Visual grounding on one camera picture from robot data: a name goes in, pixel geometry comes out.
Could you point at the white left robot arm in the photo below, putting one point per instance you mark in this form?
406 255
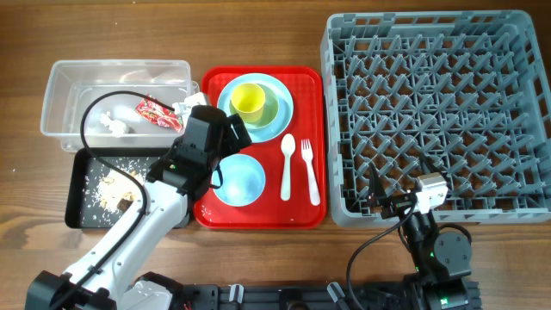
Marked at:
100 279

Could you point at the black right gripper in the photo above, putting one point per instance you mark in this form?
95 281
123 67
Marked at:
378 196

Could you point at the black waste tray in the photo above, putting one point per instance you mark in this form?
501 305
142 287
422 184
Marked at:
75 216

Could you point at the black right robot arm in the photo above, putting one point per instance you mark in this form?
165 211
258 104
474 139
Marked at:
441 253

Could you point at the pink plastic fork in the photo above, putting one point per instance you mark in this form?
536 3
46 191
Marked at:
307 156

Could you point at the crumpled white tissue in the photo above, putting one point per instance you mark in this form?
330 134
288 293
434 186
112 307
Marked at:
116 127

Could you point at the white plastic spoon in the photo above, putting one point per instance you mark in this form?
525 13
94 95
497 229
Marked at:
288 148

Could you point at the red snack wrapper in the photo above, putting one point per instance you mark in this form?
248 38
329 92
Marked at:
159 115

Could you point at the grey-blue dishwasher rack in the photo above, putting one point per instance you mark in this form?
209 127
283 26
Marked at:
465 90

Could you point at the rice and food scraps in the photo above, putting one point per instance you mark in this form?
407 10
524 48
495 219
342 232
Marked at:
107 190

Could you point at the light blue plate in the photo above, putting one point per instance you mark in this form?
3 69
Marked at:
286 105

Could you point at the red plastic tray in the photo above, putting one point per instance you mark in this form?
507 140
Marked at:
269 211

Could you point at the light blue small bowl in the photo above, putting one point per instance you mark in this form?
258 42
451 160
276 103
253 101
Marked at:
242 180

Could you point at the clear plastic bin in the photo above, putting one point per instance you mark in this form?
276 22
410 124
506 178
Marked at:
74 84

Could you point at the yellow plastic cup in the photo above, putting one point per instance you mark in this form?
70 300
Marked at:
248 101

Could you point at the light green bowl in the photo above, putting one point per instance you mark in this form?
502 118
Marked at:
270 110

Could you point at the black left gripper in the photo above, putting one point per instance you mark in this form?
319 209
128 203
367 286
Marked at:
232 142

